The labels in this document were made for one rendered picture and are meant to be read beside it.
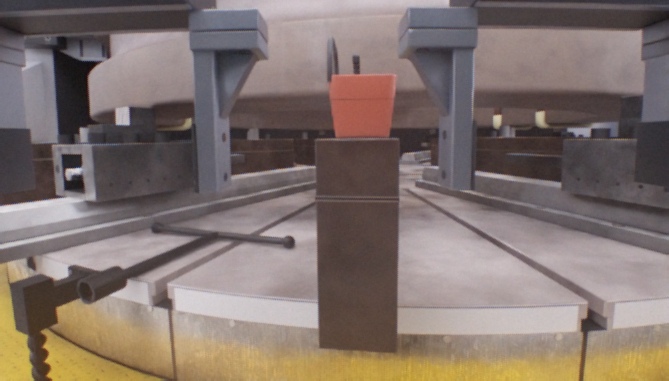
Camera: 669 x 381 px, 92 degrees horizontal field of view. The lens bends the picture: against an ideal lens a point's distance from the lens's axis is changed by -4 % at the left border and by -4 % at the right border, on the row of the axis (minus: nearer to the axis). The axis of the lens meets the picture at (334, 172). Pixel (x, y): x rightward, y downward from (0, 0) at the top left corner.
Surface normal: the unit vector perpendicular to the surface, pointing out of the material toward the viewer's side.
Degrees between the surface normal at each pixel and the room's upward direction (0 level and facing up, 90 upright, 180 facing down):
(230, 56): 90
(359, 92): 97
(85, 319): 90
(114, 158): 90
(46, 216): 71
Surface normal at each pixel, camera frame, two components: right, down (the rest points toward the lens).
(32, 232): 0.87, 0.04
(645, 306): 0.09, 0.10
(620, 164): -0.96, 0.04
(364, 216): -0.13, 0.10
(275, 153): 0.61, 0.07
